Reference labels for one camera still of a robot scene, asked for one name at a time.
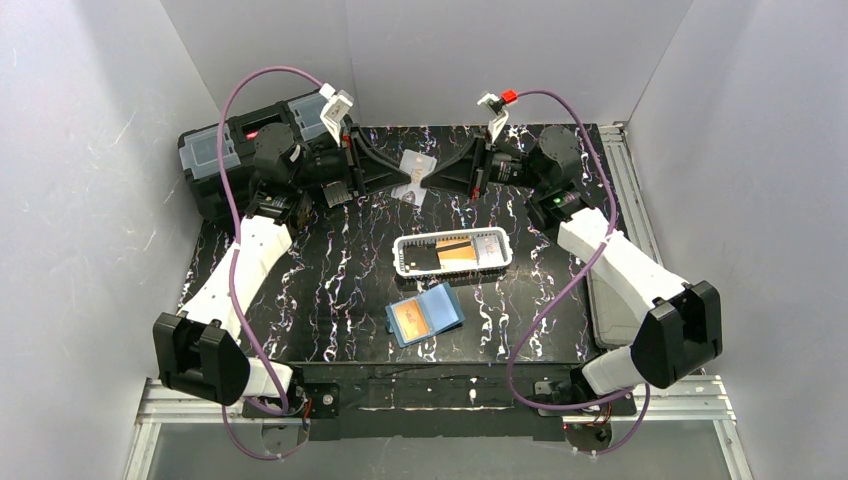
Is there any white credit card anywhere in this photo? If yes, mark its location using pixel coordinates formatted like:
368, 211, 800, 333
391, 150, 437, 208
475, 236, 504, 265

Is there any white plastic basket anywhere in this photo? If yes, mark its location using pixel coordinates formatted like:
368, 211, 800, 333
392, 227, 513, 278

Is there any orange credit card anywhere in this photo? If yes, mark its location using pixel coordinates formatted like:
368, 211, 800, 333
393, 299, 430, 342

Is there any blue leather card holder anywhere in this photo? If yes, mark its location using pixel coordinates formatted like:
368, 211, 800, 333
385, 282, 465, 348

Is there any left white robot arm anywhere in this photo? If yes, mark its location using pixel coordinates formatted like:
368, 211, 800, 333
153, 123, 410, 416

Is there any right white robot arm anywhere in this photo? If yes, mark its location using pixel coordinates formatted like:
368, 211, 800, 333
422, 125, 723, 412

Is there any black red toolbox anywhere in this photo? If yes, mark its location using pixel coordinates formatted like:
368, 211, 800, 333
177, 91, 336, 226

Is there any grey flat case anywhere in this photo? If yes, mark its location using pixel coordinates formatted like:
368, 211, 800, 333
587, 271, 640, 350

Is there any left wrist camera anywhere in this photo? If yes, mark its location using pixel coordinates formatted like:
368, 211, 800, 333
319, 83, 354, 145

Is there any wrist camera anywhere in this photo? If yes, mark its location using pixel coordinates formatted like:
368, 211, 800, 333
319, 83, 354, 145
476, 89, 518, 144

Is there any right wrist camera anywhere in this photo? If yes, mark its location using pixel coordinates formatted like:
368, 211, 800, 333
476, 89, 518, 144

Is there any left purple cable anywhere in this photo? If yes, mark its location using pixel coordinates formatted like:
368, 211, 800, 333
217, 64, 329, 462

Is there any aluminium frame rail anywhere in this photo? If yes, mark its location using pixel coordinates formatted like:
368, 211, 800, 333
152, 118, 723, 441

